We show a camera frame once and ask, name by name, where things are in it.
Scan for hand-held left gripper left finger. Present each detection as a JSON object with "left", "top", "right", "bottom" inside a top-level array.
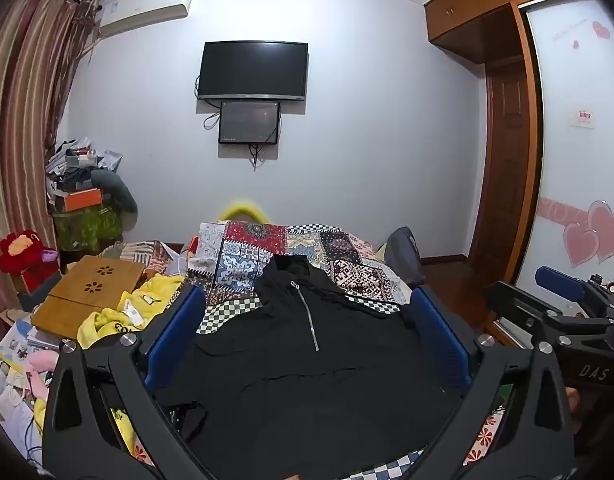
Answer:
[{"left": 41, "top": 284, "right": 208, "bottom": 480}]

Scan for pink cloth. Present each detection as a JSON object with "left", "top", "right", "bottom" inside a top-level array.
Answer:
[{"left": 14, "top": 350, "right": 58, "bottom": 397}]

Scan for white heart-print sliding door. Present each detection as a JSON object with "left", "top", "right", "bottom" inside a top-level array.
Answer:
[{"left": 512, "top": 0, "right": 614, "bottom": 303}]

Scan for black zip hoodie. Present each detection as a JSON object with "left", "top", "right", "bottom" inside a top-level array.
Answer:
[{"left": 152, "top": 255, "right": 475, "bottom": 480}]

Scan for green patterned box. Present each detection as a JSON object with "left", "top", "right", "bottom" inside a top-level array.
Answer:
[{"left": 53, "top": 205, "right": 124, "bottom": 253}]

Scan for patchwork printed blanket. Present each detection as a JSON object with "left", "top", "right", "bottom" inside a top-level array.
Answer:
[{"left": 187, "top": 220, "right": 519, "bottom": 480}]

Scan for dark grey backpack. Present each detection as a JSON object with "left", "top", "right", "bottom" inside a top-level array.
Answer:
[{"left": 384, "top": 226, "right": 424, "bottom": 287}]

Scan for wooden lap desk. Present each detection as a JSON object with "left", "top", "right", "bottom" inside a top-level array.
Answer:
[{"left": 31, "top": 255, "right": 150, "bottom": 338}]

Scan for yellow round cushion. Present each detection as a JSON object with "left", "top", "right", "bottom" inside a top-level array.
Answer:
[{"left": 219, "top": 201, "right": 268, "bottom": 224}]

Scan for yellow printed garment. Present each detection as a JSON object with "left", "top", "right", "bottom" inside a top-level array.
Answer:
[{"left": 77, "top": 274, "right": 188, "bottom": 468}]

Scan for black monitor cable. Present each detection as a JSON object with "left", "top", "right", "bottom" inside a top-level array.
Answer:
[{"left": 248, "top": 142, "right": 280, "bottom": 169}]

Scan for scattered papers and booklets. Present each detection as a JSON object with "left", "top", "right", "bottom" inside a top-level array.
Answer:
[{"left": 0, "top": 312, "right": 62, "bottom": 463}]

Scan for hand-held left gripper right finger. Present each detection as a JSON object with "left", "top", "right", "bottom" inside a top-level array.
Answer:
[{"left": 409, "top": 285, "right": 576, "bottom": 480}]

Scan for brown wooden door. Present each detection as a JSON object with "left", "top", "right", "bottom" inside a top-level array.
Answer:
[{"left": 480, "top": 62, "right": 534, "bottom": 262}]

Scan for striped brown curtain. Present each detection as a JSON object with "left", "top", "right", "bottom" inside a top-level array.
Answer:
[{"left": 0, "top": 0, "right": 96, "bottom": 351}]

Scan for pile of papers and clutter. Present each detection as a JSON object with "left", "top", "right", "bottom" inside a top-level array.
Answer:
[{"left": 44, "top": 135, "right": 124, "bottom": 196}]

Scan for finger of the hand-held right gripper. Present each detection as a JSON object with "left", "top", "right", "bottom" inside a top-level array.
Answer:
[
  {"left": 486, "top": 281, "right": 613, "bottom": 348},
  {"left": 534, "top": 265, "right": 614, "bottom": 311}
]

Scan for wooden wardrobe cabinet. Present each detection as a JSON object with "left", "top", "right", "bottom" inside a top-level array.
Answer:
[{"left": 423, "top": 0, "right": 590, "bottom": 281}]

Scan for orange box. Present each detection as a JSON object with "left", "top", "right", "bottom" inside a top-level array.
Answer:
[{"left": 62, "top": 187, "right": 104, "bottom": 212}]

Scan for red plush toy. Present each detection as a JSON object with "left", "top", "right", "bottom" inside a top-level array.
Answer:
[{"left": 0, "top": 230, "right": 60, "bottom": 292}]

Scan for large black wall television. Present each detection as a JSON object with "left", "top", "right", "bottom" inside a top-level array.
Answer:
[{"left": 197, "top": 40, "right": 309, "bottom": 102}]

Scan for striped folded cloth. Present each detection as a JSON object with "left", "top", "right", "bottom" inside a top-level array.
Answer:
[{"left": 118, "top": 240, "right": 179, "bottom": 277}]

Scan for grey neck pillow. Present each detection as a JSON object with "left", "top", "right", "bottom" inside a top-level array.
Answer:
[{"left": 89, "top": 169, "right": 138, "bottom": 216}]

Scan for small black wall monitor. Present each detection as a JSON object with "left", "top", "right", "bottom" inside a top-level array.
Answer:
[{"left": 218, "top": 101, "right": 281, "bottom": 145}]

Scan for white air conditioner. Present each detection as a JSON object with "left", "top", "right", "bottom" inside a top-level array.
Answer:
[{"left": 94, "top": 0, "right": 194, "bottom": 38}]

